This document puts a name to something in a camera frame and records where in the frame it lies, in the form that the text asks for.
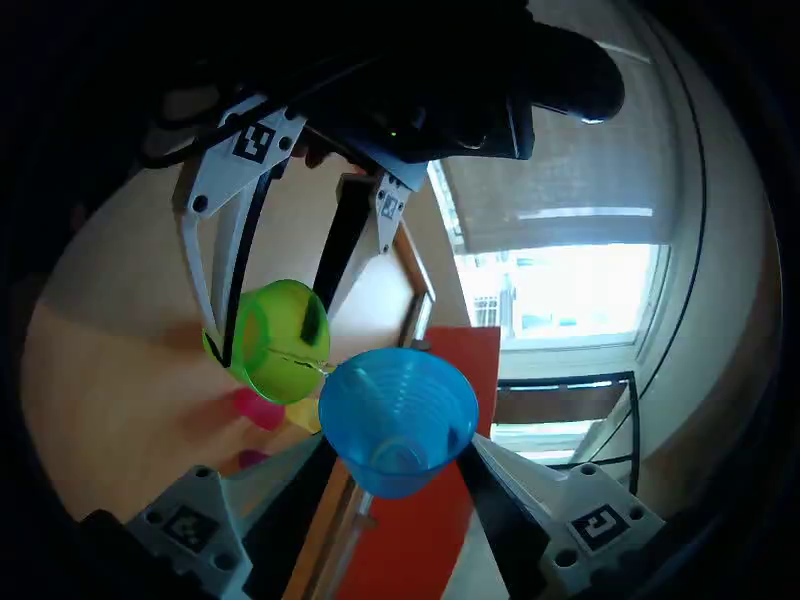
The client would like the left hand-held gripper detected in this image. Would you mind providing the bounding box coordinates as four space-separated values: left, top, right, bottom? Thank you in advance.
274 4 628 323

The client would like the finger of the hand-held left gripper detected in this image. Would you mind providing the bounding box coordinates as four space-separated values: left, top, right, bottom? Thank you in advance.
172 93 309 370

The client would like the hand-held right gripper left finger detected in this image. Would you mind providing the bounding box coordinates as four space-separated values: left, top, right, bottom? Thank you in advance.
124 431 344 600

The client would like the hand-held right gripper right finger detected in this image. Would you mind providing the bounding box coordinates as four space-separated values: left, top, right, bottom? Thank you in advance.
457 432 666 600

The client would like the green plastic cup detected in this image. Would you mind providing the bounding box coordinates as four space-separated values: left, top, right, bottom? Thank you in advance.
201 278 333 403

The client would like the blue plastic cup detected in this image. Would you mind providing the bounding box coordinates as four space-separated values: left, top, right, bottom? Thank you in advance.
317 347 481 500

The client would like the pink plastic cup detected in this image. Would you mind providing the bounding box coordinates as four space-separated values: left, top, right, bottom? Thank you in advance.
234 386 286 433

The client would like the yellow plastic cup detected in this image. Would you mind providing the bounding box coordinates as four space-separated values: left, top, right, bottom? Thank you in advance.
284 396 325 436

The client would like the black cable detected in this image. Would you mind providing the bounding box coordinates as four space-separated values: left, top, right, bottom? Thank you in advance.
643 18 709 401

